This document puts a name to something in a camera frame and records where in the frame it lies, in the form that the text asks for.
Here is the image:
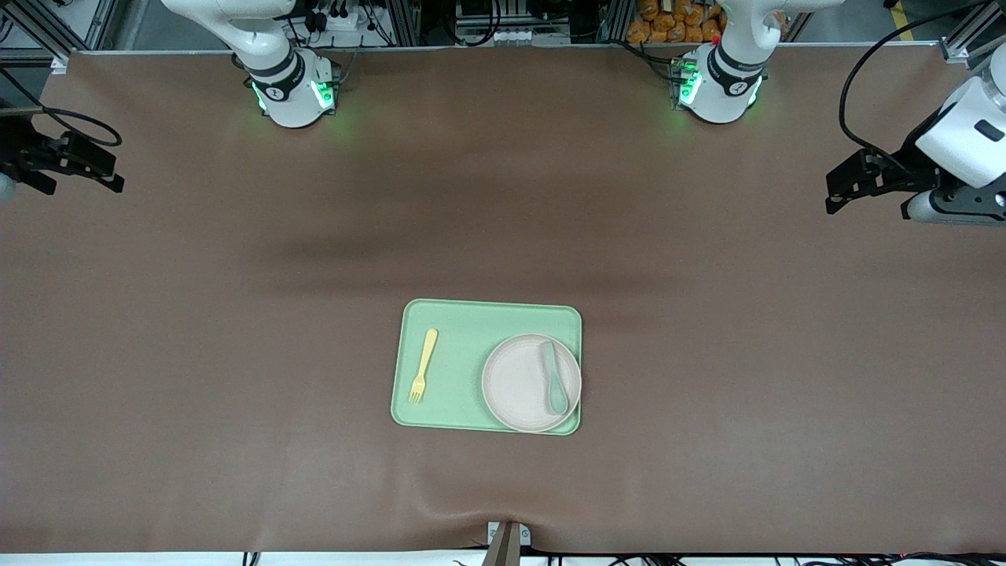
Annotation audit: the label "yellow plastic fork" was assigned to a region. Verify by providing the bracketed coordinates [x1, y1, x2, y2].
[408, 328, 439, 404]

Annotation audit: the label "beige speckled round plate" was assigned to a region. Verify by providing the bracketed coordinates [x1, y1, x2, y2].
[481, 333, 583, 434]

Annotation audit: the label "brown table mat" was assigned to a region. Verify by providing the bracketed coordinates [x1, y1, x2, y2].
[0, 43, 1006, 556]

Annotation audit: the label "orange snack packets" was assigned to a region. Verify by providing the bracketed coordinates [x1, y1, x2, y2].
[626, 0, 729, 45]

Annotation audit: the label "white power strip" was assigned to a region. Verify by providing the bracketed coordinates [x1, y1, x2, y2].
[308, 0, 372, 34]

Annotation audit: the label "pale green plastic spoon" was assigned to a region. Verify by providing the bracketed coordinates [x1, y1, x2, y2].
[539, 340, 570, 417]

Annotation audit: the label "light green rectangular tray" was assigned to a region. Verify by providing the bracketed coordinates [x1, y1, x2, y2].
[391, 299, 583, 436]

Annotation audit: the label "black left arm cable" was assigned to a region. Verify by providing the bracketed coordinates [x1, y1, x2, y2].
[838, 0, 993, 158]

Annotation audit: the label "aluminium frame profile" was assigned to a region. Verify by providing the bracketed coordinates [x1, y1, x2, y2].
[0, 0, 120, 73]
[939, 0, 1006, 64]

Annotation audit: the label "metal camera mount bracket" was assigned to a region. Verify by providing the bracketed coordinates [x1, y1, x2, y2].
[481, 520, 533, 566]

